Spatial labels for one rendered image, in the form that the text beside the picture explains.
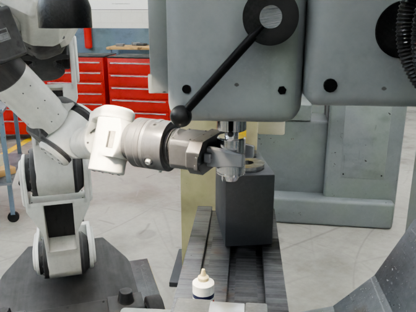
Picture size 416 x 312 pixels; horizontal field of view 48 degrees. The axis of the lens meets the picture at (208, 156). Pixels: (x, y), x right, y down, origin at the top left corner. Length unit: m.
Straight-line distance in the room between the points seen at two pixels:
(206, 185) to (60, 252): 1.23
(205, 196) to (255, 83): 2.04
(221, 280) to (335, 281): 1.86
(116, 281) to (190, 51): 1.20
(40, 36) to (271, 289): 0.72
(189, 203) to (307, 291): 0.81
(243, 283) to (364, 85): 0.56
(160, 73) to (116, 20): 9.36
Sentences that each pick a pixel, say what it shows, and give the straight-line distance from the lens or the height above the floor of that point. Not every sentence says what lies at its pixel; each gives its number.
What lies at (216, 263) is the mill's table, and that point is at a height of 0.90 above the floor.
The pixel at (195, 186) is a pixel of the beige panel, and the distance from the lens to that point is 2.64.
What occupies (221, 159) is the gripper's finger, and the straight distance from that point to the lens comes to 0.75.
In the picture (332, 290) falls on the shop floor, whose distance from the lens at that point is 2.79.
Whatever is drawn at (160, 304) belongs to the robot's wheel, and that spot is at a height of 0.60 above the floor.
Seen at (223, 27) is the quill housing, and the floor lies 1.44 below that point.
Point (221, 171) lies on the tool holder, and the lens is 0.77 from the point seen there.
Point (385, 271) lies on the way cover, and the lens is 1.05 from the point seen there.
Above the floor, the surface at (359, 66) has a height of 1.39.
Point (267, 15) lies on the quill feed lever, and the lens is 0.61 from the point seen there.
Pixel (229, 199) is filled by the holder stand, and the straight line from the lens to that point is 1.14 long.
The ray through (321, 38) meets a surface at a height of 1.43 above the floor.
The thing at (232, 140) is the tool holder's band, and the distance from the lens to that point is 0.75.
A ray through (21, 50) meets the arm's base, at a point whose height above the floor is 1.39.
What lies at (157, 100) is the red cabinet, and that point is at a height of 0.53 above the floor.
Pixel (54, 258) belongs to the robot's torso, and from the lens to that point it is 1.62.
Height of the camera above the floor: 1.46
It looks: 17 degrees down
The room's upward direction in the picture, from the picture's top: straight up
